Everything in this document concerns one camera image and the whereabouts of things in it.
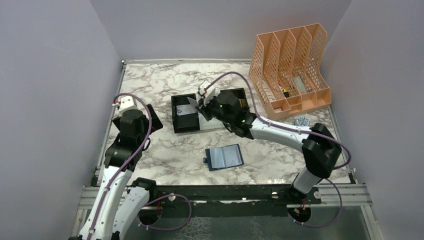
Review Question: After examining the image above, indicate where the grey box in organizer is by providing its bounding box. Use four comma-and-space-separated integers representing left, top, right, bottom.
293, 76, 308, 95

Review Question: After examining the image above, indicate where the black white three-compartment tray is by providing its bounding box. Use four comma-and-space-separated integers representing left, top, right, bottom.
170, 87, 250, 134

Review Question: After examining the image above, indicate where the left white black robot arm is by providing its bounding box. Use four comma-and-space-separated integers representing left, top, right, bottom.
74, 102, 163, 240

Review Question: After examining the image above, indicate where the small white blue jar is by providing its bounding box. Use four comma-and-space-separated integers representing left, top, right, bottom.
293, 115, 310, 127

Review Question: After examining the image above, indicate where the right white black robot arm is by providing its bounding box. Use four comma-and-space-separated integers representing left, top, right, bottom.
188, 91, 342, 198

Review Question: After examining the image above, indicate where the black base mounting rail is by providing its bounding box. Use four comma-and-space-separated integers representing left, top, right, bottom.
125, 177, 322, 208

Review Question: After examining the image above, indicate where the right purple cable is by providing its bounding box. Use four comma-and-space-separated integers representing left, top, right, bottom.
198, 71, 352, 229

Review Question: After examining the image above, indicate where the navy blue card holder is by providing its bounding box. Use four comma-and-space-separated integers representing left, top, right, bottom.
203, 144, 245, 172

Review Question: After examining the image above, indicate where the orange plastic file organizer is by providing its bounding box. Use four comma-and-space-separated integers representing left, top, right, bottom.
248, 23, 332, 121

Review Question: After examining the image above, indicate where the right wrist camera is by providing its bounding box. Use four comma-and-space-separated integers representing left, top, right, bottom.
196, 80, 216, 106

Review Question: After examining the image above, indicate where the yellow black item in organizer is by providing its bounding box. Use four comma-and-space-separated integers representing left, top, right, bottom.
282, 88, 290, 98

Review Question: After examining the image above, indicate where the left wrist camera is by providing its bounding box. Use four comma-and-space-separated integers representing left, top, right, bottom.
116, 96, 138, 117

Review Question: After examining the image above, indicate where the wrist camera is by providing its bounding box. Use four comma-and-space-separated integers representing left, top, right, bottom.
196, 80, 216, 106
116, 96, 138, 117

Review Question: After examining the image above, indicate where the silver credit card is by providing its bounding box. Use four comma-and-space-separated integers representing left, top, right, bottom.
187, 97, 199, 112

